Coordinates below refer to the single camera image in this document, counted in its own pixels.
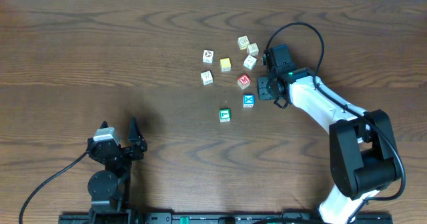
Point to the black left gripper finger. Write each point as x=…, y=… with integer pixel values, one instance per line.
x=104, y=125
x=135, y=135

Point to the green block letter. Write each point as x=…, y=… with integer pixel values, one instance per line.
x=225, y=115

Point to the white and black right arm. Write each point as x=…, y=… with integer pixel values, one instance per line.
x=363, y=154

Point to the blue block letter X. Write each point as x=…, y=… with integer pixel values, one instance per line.
x=248, y=101

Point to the tan block letter K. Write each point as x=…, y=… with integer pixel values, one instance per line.
x=253, y=49

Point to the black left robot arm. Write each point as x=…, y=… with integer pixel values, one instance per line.
x=109, y=188

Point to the white block red circle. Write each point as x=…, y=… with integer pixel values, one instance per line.
x=208, y=56

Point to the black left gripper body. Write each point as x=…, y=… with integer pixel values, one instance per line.
x=123, y=151

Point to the red block letter M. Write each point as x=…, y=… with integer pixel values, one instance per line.
x=244, y=81

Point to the white block bird drawing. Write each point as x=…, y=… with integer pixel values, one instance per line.
x=250, y=62

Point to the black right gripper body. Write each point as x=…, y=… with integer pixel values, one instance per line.
x=266, y=88

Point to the tan block top back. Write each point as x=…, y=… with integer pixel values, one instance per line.
x=243, y=42

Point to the yellow top wooden block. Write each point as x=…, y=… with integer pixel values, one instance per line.
x=225, y=64

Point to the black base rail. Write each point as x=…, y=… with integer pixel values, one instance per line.
x=169, y=218

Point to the white block letter W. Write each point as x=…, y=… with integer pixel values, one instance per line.
x=206, y=77

